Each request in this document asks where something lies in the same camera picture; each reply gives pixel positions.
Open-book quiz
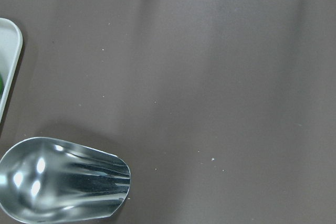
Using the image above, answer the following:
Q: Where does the metal ice scoop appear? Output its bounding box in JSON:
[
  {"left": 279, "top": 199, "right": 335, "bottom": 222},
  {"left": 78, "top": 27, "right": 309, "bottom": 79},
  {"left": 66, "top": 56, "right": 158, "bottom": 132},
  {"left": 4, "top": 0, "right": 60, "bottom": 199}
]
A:
[{"left": 1, "top": 137, "right": 131, "bottom": 223}]

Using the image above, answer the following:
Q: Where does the green bell pepper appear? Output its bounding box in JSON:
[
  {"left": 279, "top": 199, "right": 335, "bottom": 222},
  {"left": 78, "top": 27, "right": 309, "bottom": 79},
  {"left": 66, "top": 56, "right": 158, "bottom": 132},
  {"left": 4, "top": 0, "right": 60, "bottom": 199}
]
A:
[{"left": 0, "top": 75, "right": 4, "bottom": 96}]

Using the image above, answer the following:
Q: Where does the beige plastic tray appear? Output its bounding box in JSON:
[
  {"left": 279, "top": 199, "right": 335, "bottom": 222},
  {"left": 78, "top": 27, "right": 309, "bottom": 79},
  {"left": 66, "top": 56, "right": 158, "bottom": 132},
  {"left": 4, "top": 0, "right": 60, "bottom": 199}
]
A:
[{"left": 1, "top": 18, "right": 23, "bottom": 128}]

